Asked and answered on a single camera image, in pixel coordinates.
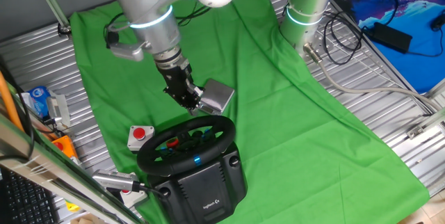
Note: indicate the orange box red button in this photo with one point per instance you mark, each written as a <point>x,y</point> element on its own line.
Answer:
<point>66,145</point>

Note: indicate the grey ribbed camera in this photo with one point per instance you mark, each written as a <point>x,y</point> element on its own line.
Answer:
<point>57,111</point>

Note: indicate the aluminium profile bar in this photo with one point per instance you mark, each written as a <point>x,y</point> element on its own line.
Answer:
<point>426,123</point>

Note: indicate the blue tissue pack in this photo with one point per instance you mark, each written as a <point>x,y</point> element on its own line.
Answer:
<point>40,100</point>

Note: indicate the aluminium frame beam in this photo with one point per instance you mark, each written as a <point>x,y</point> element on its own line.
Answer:
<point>52,172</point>

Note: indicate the grey slanted pole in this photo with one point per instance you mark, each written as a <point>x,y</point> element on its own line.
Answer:
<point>52,5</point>

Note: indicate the black keyboard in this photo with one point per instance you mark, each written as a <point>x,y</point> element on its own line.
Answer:
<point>24,199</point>

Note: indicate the black computer mouse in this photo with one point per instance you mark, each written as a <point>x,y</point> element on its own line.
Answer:
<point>438,22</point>

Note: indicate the grey box tall red button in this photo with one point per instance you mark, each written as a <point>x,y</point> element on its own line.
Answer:
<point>139,137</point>

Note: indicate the grey box flat red button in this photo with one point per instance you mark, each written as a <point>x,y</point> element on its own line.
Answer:
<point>133,198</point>

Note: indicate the silver fixed camera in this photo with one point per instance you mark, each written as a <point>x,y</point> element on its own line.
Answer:
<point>114,179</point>

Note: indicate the silver digital scale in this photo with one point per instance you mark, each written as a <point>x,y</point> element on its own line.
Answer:
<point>217,97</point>

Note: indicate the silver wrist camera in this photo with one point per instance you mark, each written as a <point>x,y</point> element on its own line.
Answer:
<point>125,50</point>

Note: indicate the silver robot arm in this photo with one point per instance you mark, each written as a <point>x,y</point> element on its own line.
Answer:
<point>149,8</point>

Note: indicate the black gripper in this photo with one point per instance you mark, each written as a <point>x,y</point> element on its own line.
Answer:
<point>176,79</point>

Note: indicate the black steering wheel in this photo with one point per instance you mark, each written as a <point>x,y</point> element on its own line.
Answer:
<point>167,168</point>

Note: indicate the orange pole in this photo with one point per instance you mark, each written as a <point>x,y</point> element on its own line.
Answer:
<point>8,102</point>

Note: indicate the green cloth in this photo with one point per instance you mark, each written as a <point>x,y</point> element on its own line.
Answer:
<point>278,130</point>

